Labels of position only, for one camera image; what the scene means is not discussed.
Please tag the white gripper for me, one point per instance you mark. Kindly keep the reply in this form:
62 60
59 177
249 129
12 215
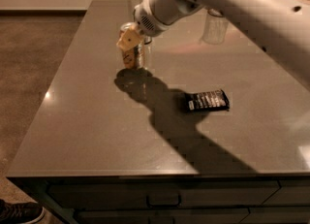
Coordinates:
149 24

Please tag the orange soda can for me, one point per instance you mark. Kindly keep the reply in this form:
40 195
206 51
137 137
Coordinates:
132 58

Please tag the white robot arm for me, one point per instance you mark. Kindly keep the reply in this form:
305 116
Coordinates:
281 28

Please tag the green soda can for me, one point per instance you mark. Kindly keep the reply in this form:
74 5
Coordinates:
147 51

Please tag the black snack bar wrapper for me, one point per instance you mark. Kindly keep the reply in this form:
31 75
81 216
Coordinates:
215 100

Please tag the lower drawer front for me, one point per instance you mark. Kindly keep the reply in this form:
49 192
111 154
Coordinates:
160 216

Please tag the dark shoe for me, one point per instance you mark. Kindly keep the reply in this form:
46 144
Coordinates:
21 213

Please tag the right drawer front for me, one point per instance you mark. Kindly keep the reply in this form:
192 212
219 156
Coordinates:
292 192

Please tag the upper drawer with handle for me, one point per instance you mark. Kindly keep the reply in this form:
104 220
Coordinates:
163 194

